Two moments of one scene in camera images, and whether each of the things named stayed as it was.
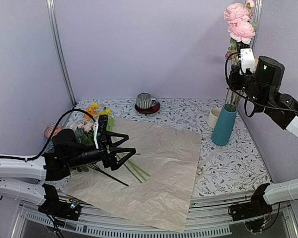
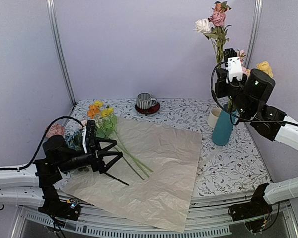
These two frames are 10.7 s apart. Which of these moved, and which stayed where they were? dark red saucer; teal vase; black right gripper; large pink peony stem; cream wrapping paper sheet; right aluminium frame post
Moved: black right gripper; large pink peony stem
Stayed: dark red saucer; right aluminium frame post; cream wrapping paper sheet; teal vase
